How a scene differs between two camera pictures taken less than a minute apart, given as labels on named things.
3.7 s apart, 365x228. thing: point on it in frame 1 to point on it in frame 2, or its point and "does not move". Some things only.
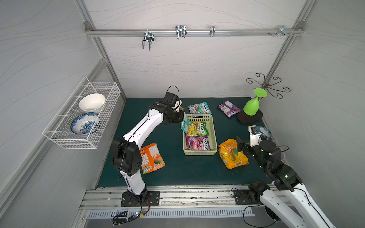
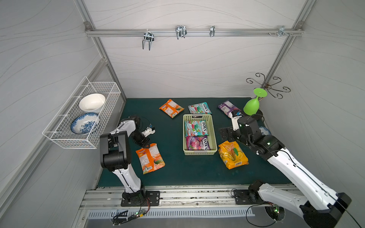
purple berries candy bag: [197, 143] does not move
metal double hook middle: [181, 31] does not move
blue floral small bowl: [265, 131] does not move
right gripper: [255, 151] to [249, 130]
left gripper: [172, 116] to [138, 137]
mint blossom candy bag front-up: [201, 108] does not move
